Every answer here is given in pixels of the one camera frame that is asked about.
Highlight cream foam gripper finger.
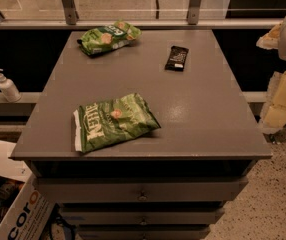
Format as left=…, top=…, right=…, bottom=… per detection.
left=259, top=71, right=286, bottom=134
left=256, top=23, right=281, bottom=50

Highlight green Kettle jalapeno chip bag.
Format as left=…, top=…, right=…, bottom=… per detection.
left=73, top=93, right=161, bottom=153

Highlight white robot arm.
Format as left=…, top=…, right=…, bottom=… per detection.
left=256, top=16, right=286, bottom=134

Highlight light green chip bag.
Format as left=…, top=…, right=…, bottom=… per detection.
left=77, top=20, right=142, bottom=56

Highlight black snack bar wrapper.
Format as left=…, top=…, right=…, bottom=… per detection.
left=165, top=46, right=189, bottom=72

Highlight grey drawer cabinet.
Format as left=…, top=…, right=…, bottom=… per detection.
left=13, top=30, right=270, bottom=240

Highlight top drawer with knob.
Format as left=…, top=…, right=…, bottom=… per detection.
left=36, top=177, right=248, bottom=203

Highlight drawer with knob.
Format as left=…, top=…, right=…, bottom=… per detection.
left=36, top=177, right=248, bottom=203
left=60, top=207, right=224, bottom=226
left=78, top=225, right=210, bottom=240

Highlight grey metal railing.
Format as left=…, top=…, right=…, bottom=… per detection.
left=0, top=0, right=286, bottom=30

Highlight middle drawer with knob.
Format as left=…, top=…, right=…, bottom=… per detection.
left=60, top=207, right=224, bottom=226

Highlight bottom drawer with knob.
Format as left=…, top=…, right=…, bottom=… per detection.
left=78, top=225, right=210, bottom=240

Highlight white pump dispenser bottle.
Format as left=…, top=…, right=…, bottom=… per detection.
left=0, top=69, right=21, bottom=102

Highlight white cardboard box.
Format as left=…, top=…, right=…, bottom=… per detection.
left=0, top=140, right=54, bottom=240

